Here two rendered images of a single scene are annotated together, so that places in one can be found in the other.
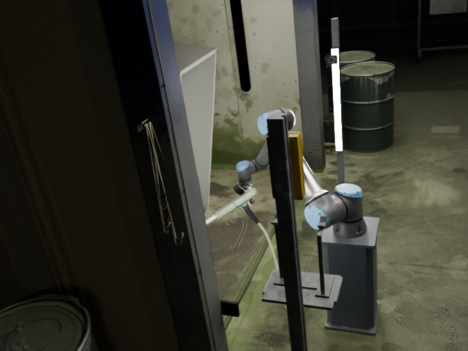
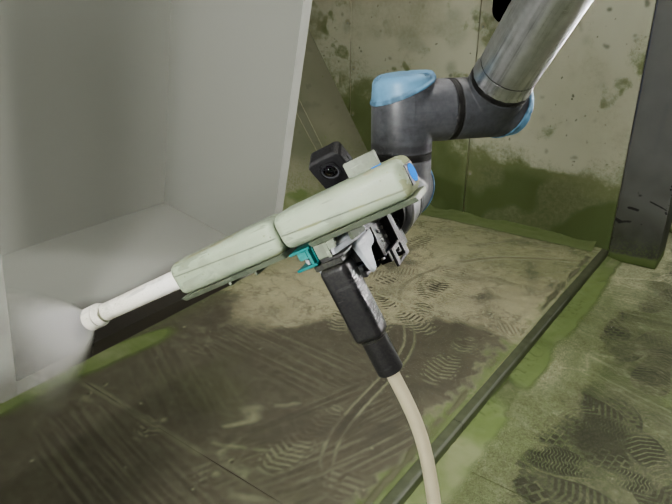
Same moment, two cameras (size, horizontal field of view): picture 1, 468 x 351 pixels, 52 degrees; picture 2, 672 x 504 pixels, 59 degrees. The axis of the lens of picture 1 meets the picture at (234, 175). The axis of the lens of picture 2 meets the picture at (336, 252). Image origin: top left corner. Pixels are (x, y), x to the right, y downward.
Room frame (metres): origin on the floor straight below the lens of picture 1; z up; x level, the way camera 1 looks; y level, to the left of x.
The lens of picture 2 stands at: (2.11, -0.18, 0.98)
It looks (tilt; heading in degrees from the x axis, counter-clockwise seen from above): 23 degrees down; 13
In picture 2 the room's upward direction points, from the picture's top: straight up
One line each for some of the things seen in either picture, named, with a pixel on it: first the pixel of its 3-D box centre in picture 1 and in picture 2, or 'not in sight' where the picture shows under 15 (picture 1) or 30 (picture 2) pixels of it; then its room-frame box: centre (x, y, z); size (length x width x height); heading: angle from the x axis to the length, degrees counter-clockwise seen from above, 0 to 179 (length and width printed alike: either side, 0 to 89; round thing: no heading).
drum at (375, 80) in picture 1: (367, 108); not in sight; (5.02, -1.54, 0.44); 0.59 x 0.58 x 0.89; 171
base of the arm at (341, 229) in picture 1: (349, 221); not in sight; (2.38, -0.62, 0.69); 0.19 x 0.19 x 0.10
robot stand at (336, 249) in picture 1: (351, 274); not in sight; (2.38, -0.62, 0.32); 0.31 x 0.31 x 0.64; 67
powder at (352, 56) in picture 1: (349, 58); not in sight; (5.68, -1.55, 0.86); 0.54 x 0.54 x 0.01
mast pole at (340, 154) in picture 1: (338, 124); not in sight; (3.63, -0.89, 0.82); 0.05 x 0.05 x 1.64; 67
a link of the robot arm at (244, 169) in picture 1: (244, 170); (408, 114); (3.00, -0.08, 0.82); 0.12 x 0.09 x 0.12; 120
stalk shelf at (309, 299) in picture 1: (301, 287); not in sight; (1.74, -0.23, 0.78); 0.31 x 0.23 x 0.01; 67
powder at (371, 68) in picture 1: (366, 69); not in sight; (5.03, -1.54, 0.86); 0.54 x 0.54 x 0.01
